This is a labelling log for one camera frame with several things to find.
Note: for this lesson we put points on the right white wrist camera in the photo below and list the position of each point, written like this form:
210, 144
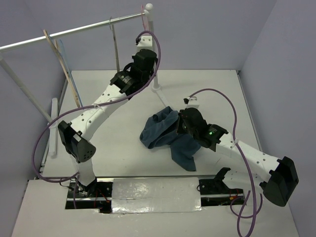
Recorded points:
191, 102

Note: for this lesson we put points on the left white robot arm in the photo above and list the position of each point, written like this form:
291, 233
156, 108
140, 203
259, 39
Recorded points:
76, 134

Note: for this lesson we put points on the blue t shirt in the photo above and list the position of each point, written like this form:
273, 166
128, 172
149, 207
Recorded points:
160, 130

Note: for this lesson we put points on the pink wire hanger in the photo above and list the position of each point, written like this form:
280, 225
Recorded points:
145, 22

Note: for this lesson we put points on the blue wire hanger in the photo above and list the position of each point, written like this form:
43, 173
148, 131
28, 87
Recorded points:
64, 54

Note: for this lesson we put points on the white clothes rack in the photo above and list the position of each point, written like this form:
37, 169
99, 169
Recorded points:
25, 90

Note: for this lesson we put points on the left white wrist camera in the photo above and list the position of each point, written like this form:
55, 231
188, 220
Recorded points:
144, 42

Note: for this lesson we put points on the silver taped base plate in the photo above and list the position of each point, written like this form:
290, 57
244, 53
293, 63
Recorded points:
153, 195

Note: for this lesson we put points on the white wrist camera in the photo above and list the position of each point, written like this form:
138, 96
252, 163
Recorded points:
144, 42
191, 102

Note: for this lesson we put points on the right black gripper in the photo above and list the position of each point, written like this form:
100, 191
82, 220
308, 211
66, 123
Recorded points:
179, 129

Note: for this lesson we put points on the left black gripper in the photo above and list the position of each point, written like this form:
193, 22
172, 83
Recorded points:
151, 72

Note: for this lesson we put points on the grey plastic hanger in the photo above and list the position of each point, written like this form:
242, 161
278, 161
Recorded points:
115, 47

